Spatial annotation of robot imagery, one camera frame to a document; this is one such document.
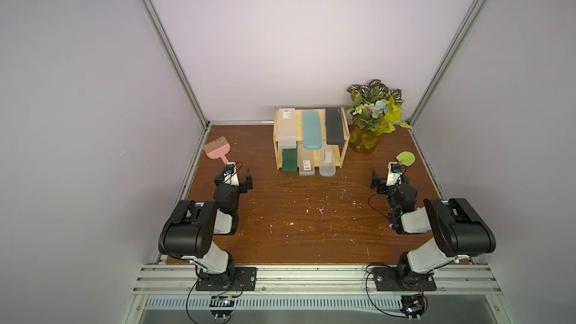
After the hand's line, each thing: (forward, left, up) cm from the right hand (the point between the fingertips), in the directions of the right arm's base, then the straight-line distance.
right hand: (389, 168), depth 90 cm
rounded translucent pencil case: (+7, +24, -6) cm, 26 cm away
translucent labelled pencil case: (+5, +34, -4) cm, 35 cm away
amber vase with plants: (+21, +4, +12) cm, 25 cm away
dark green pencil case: (+7, +42, -5) cm, 42 cm away
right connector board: (-45, 0, -12) cm, 46 cm away
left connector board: (-47, +61, -12) cm, 78 cm away
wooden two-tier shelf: (+11, +28, +11) cm, 32 cm away
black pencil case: (+13, +23, +11) cm, 28 cm away
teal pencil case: (+5, +32, +12) cm, 34 cm away
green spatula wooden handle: (+13, -15, -11) cm, 23 cm away
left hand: (-2, +62, +1) cm, 62 cm away
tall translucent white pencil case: (+6, +42, +11) cm, 44 cm away
